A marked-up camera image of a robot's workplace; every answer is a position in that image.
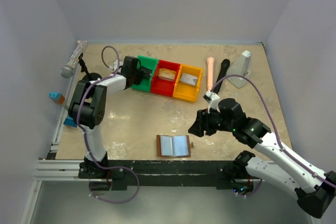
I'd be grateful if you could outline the aluminium frame rail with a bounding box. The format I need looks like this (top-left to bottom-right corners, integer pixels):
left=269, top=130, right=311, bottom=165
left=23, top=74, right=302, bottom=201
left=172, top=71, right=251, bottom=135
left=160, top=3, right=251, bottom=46
left=34, top=158, right=85, bottom=182

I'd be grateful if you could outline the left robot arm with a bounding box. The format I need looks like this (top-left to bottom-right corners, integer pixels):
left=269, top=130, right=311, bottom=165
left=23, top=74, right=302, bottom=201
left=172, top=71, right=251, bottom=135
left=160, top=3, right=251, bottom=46
left=68, top=56, right=153, bottom=178

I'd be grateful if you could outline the silver glitter microphone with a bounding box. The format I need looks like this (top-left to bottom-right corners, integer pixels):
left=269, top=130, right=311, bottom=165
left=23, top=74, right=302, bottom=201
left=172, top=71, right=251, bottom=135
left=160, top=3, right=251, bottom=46
left=60, top=40, right=88, bottom=79

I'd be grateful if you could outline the silver card in yellow bin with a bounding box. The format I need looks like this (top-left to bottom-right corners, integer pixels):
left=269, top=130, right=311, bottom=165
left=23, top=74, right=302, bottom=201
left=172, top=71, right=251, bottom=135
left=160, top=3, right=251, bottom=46
left=180, top=78, right=198, bottom=86

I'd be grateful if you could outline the pink cylindrical handle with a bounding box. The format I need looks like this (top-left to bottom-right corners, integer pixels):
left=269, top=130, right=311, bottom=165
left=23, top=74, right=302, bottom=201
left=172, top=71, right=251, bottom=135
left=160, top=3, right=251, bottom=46
left=206, top=57, right=215, bottom=91

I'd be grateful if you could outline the blue orange toy brick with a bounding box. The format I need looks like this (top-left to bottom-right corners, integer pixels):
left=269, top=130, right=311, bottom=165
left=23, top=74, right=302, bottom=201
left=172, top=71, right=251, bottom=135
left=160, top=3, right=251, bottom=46
left=48, top=92, right=65, bottom=105

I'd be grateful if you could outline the yellow plastic bin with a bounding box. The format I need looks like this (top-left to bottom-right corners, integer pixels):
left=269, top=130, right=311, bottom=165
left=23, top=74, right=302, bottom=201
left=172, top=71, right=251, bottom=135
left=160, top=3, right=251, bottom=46
left=173, top=64, right=203, bottom=102

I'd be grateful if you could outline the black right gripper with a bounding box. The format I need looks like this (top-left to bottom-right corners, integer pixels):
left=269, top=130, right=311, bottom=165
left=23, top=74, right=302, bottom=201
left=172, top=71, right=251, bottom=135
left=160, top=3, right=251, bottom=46
left=188, top=105, right=236, bottom=137

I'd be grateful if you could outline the black microphone stand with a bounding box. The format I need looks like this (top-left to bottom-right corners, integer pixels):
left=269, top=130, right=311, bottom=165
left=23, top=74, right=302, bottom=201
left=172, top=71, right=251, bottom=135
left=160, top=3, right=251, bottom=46
left=78, top=53, right=102, bottom=81

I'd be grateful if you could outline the silver VIP card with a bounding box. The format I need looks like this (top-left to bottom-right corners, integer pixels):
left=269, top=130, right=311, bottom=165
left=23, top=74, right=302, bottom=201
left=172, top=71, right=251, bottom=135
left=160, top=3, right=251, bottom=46
left=180, top=73, right=198, bottom=79

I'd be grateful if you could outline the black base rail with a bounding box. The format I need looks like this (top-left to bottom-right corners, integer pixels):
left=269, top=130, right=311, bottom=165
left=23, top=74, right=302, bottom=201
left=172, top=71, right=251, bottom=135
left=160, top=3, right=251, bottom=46
left=78, top=160, right=253, bottom=190

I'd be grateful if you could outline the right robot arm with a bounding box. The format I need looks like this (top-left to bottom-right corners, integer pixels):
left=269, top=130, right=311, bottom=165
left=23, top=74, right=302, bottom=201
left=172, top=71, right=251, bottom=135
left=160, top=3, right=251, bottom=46
left=188, top=92, right=335, bottom=219

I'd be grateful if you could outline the black VIP card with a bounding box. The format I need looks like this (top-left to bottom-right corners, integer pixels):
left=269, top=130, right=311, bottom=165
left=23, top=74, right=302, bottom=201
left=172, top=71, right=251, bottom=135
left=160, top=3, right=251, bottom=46
left=140, top=67, right=152, bottom=80

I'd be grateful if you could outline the grey wedge stand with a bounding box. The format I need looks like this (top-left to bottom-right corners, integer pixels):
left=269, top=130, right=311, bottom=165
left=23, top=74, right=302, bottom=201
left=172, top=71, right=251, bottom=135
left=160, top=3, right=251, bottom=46
left=227, top=50, right=251, bottom=88

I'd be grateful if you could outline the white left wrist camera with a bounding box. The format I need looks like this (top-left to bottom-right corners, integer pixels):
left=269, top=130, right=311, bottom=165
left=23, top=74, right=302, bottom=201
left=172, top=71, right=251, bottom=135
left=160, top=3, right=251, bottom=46
left=109, top=59, right=123, bottom=71

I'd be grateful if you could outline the green plastic bin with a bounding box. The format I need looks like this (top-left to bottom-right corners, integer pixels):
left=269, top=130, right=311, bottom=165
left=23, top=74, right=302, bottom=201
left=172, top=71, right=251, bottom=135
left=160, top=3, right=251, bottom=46
left=131, top=55, right=159, bottom=92

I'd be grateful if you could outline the blue toy brick stack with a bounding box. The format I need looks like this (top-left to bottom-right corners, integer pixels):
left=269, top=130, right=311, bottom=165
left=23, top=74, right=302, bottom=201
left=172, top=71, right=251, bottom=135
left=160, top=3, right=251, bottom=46
left=63, top=116, right=77, bottom=128

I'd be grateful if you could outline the gold VIP card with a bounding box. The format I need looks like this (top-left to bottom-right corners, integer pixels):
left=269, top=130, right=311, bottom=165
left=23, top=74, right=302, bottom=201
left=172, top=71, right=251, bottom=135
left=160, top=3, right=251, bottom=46
left=158, top=68, right=176, bottom=75

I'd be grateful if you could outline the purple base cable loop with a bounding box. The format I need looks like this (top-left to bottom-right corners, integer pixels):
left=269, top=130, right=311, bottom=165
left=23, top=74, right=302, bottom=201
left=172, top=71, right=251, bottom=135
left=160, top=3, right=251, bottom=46
left=88, top=166, right=141, bottom=205

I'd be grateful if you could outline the brown leather card holder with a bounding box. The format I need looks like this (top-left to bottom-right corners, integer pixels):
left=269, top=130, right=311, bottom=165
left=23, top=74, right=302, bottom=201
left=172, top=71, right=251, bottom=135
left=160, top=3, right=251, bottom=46
left=156, top=135, right=193, bottom=158

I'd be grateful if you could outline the red plastic bin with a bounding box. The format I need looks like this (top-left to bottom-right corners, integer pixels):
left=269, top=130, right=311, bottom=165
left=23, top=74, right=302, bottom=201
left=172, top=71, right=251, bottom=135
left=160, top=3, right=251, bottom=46
left=150, top=60, right=181, bottom=97

